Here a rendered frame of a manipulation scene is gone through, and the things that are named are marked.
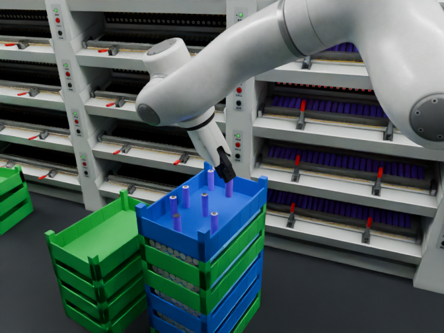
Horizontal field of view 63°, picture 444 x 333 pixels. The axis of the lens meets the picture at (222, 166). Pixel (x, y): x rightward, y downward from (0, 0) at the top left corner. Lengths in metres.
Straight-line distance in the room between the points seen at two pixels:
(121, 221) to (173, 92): 0.73
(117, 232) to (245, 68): 0.77
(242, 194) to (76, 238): 0.53
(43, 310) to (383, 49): 1.23
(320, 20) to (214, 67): 0.18
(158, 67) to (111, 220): 0.71
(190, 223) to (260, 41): 0.52
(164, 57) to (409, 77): 0.40
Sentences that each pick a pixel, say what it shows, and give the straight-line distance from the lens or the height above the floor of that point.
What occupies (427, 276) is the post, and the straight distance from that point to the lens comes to 1.46.
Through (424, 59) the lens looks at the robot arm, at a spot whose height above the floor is 0.87.
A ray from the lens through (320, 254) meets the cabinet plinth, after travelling 1.49.
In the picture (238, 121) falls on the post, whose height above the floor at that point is 0.53.
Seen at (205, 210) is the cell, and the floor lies 0.42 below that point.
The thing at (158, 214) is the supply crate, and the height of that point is 0.42.
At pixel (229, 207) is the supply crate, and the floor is 0.40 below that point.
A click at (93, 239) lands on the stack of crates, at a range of 1.20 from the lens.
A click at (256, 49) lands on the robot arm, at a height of 0.85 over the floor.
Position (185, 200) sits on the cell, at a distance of 0.97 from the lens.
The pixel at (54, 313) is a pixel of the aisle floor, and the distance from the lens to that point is 1.37.
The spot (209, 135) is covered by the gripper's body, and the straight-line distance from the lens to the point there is 0.74.
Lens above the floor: 0.94
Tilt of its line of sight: 26 degrees down
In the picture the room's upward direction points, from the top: straight up
